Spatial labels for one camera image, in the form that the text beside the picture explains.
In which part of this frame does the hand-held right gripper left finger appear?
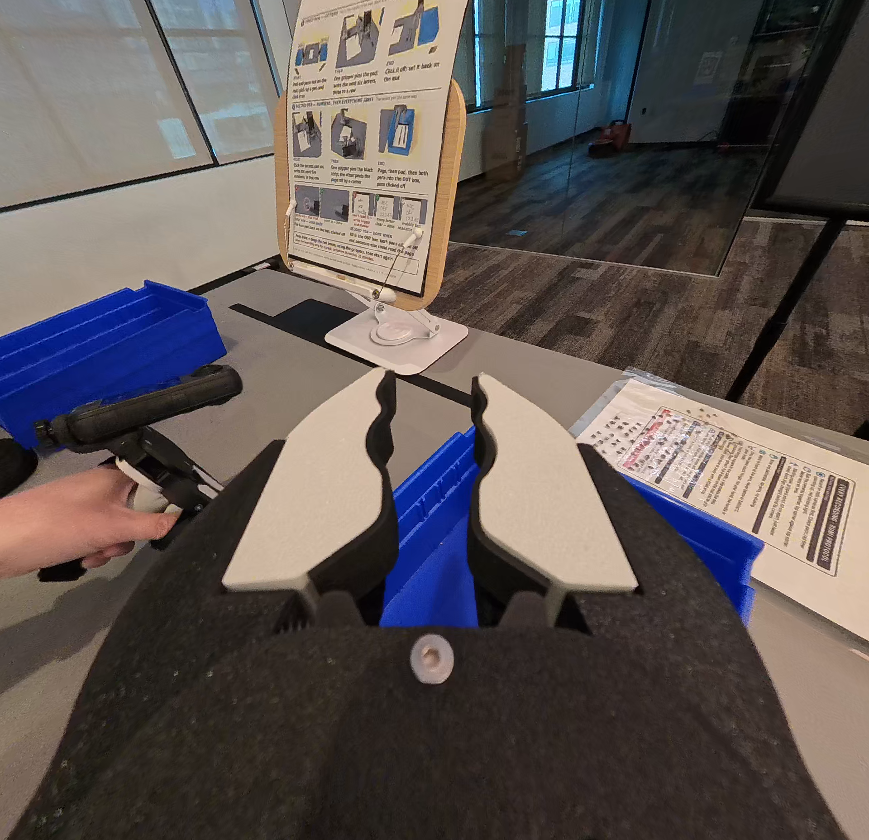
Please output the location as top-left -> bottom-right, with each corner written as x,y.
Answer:
222,368 -> 400,596

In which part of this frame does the printed instruction sheet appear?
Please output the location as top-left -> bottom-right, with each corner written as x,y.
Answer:
285,0 -> 481,296

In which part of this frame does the red floor machine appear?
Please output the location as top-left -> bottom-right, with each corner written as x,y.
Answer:
587,119 -> 634,159

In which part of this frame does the instruction sheet on wooden stand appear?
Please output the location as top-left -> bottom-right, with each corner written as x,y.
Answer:
273,79 -> 468,312

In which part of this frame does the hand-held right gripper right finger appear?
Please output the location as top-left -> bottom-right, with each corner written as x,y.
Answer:
467,373 -> 640,598

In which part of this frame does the printed sheet in plastic sleeve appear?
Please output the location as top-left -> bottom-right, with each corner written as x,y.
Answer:
573,368 -> 869,644

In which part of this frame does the blue plastic bin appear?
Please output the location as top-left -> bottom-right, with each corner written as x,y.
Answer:
379,426 -> 766,630
0,279 -> 228,450

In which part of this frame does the person's left hand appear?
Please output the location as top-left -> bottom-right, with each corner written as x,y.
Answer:
0,466 -> 183,577

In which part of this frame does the glass window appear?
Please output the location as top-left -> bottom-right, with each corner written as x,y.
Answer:
475,0 -> 595,110
0,0 -> 276,211

